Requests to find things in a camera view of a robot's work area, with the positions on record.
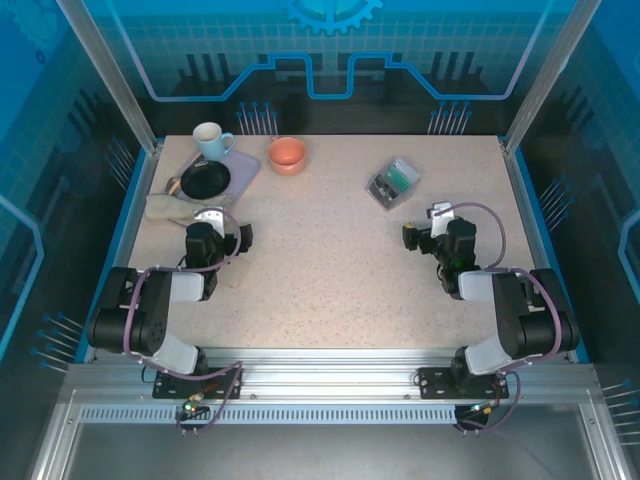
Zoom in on clear acrylic card box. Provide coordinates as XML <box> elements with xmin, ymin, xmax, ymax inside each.
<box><xmin>364</xmin><ymin>157</ymin><xmax>420</xmax><ymax>214</ymax></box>

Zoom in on black VIP card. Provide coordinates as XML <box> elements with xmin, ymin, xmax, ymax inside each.
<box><xmin>373</xmin><ymin>173</ymin><xmax>399</xmax><ymax>204</ymax></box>

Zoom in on beige cloth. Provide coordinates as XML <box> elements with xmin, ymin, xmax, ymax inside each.
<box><xmin>144</xmin><ymin>192</ymin><xmax>236</xmax><ymax>229</ymax></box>

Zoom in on lavender tray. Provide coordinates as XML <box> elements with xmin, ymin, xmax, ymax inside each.
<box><xmin>165</xmin><ymin>148</ymin><xmax>262</xmax><ymax>207</ymax></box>

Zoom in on black plate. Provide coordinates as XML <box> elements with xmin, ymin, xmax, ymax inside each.
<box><xmin>179</xmin><ymin>160</ymin><xmax>232</xmax><ymax>199</ymax></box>

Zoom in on orange bowl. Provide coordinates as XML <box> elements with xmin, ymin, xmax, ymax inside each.
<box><xmin>267</xmin><ymin>137</ymin><xmax>307</xmax><ymax>177</ymax></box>

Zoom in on light blue mug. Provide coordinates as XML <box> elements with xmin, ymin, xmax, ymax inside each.
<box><xmin>192</xmin><ymin>121</ymin><xmax>236</xmax><ymax>162</ymax></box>

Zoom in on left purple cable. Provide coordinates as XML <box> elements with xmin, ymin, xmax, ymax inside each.
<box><xmin>122</xmin><ymin>207</ymin><xmax>245</xmax><ymax>436</ymax></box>

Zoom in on purple cable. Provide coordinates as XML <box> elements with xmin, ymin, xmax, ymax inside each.
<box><xmin>122</xmin><ymin>207</ymin><xmax>245</xmax><ymax>436</ymax></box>
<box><xmin>433</xmin><ymin>202</ymin><xmax>564</xmax><ymax>437</ymax></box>

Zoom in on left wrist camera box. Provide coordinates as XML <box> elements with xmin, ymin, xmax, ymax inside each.
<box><xmin>193</xmin><ymin>207</ymin><xmax>226</xmax><ymax>235</ymax></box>

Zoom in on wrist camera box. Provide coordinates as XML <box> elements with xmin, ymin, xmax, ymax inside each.
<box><xmin>193</xmin><ymin>207</ymin><xmax>226</xmax><ymax>235</ymax></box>
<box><xmin>427</xmin><ymin>202</ymin><xmax>456</xmax><ymax>239</ymax></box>

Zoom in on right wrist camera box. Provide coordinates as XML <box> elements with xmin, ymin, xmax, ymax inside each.
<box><xmin>427</xmin><ymin>202</ymin><xmax>456</xmax><ymax>239</ymax></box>

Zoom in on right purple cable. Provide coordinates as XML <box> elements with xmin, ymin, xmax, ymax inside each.
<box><xmin>433</xmin><ymin>202</ymin><xmax>564</xmax><ymax>437</ymax></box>

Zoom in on aluminium side rail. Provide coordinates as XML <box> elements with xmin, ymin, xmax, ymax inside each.
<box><xmin>499</xmin><ymin>137</ymin><xmax>576</xmax><ymax>362</ymax></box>
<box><xmin>84</xmin><ymin>142</ymin><xmax>164</xmax><ymax>362</ymax></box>

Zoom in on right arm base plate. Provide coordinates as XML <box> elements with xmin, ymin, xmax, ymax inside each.
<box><xmin>417</xmin><ymin>366</ymin><xmax>510</xmax><ymax>400</ymax></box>

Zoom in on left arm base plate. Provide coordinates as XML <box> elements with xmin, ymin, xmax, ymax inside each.
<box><xmin>152</xmin><ymin>366</ymin><xmax>245</xmax><ymax>400</ymax></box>

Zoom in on aluminium front rail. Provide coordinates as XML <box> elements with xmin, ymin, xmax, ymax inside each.
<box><xmin>64</xmin><ymin>347</ymin><xmax>599</xmax><ymax>401</ymax></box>

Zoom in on slotted cable duct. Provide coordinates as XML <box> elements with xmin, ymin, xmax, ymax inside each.
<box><xmin>78</xmin><ymin>405</ymin><xmax>460</xmax><ymax>426</ymax></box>

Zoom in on aluminium frame post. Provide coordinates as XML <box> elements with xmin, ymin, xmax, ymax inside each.
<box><xmin>502</xmin><ymin>0</ymin><xmax>604</xmax><ymax>154</ymax></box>
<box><xmin>54</xmin><ymin>0</ymin><xmax>162</xmax><ymax>154</ymax></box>

